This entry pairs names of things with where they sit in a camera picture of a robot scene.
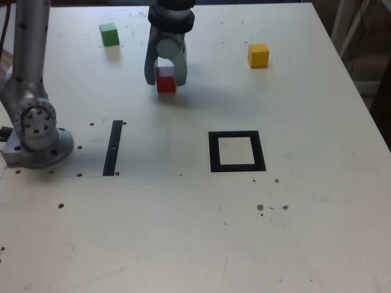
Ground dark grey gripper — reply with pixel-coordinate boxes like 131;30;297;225
144;26;188;89

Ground red cube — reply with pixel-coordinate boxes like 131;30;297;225
156;67;177;93

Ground green cube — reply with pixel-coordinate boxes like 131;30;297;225
98;23;120;48

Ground yellow cube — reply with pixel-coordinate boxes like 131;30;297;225
247;43;270;69

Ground black tape square outline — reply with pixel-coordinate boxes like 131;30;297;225
208;130;267;173

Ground black tape strip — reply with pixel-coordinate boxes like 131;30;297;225
102;120;123;177

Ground white ledge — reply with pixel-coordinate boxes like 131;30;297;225
355;81;382;98

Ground white metal frame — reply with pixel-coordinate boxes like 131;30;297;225
331;0;369;60

